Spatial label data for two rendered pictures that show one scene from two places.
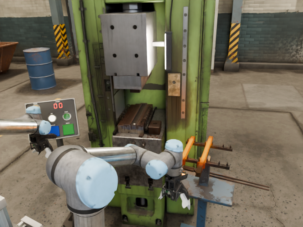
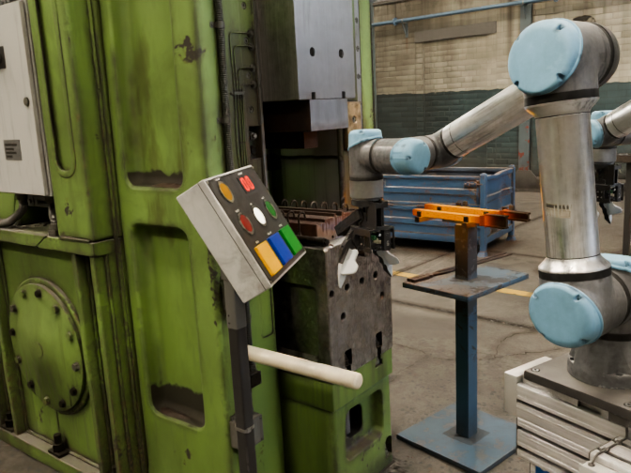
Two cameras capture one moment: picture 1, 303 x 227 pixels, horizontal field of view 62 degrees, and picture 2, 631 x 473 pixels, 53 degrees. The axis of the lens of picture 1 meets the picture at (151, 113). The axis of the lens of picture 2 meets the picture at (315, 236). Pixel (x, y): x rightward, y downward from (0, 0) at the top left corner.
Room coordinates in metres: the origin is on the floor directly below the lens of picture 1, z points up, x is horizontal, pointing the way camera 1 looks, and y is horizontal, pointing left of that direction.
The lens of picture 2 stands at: (0.80, 2.01, 1.34)
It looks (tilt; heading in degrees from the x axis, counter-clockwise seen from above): 12 degrees down; 298
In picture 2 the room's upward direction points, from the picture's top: 3 degrees counter-clockwise
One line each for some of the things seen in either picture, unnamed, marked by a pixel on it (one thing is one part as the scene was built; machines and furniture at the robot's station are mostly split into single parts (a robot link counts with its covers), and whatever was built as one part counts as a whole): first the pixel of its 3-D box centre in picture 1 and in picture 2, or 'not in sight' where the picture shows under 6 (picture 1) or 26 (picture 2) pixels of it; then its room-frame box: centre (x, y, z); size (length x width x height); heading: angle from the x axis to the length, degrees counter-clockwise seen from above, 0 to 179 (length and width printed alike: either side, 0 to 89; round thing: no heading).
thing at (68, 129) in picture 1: (68, 129); (289, 240); (1.62, 0.60, 1.01); 0.07 x 0.05 x 0.07; 105
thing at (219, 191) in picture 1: (204, 183); (466, 280); (1.39, -0.35, 0.66); 0.40 x 0.30 x 0.02; 68
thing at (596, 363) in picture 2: not in sight; (610, 347); (0.85, 0.75, 0.87); 0.15 x 0.15 x 0.10
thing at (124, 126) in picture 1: (136, 116); (285, 221); (1.90, 0.12, 0.96); 0.42 x 0.20 x 0.09; 170
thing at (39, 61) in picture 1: (40, 68); not in sight; (5.93, 2.60, 0.44); 0.59 x 0.59 x 0.88
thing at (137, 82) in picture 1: (134, 74); (279, 116); (1.90, 0.12, 1.32); 0.42 x 0.20 x 0.10; 170
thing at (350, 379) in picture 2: not in sight; (295, 365); (1.67, 0.52, 0.62); 0.44 x 0.05 x 0.05; 170
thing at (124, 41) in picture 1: (138, 41); (283, 40); (1.89, 0.08, 1.57); 0.42 x 0.39 x 0.40; 170
